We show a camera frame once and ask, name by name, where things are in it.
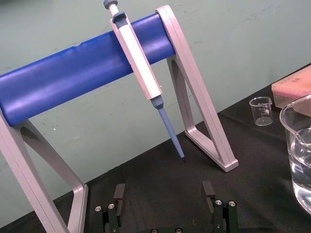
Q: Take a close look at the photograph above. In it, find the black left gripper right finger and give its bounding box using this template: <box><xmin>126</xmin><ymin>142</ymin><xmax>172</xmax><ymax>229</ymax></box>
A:
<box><xmin>202</xmin><ymin>181</ymin><xmax>238</xmax><ymax>233</ymax></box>

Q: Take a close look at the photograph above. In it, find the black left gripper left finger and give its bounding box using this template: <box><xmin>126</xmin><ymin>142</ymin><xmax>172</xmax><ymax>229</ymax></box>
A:
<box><xmin>94</xmin><ymin>183</ymin><xmax>126</xmax><ymax>233</ymax></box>

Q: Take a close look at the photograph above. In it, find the black table cloth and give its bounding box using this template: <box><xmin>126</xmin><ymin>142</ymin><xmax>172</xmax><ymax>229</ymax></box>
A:
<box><xmin>0</xmin><ymin>62</ymin><xmax>311</xmax><ymax>233</ymax></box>

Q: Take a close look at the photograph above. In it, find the large clear glass beaker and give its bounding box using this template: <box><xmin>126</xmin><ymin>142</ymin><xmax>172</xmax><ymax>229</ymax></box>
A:
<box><xmin>279</xmin><ymin>94</ymin><xmax>311</xmax><ymax>217</ymax></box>

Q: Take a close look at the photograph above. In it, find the small clear glass beaker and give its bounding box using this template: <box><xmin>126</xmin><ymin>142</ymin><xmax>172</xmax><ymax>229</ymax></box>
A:
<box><xmin>249</xmin><ymin>96</ymin><xmax>275</xmax><ymax>126</ymax></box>

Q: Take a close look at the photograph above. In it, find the grey and blue pipette stand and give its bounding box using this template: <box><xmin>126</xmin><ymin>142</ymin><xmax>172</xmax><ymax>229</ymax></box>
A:
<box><xmin>0</xmin><ymin>5</ymin><xmax>239</xmax><ymax>233</ymax></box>

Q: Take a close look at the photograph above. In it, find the pink pipette tip box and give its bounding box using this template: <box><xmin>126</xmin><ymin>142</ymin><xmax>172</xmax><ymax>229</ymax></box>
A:
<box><xmin>271</xmin><ymin>69</ymin><xmax>311</xmax><ymax>109</ymax></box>

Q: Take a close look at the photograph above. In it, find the white and blue pipette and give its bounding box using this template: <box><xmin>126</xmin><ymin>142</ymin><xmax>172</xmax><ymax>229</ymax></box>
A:
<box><xmin>103</xmin><ymin>0</ymin><xmax>187</xmax><ymax>164</ymax></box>

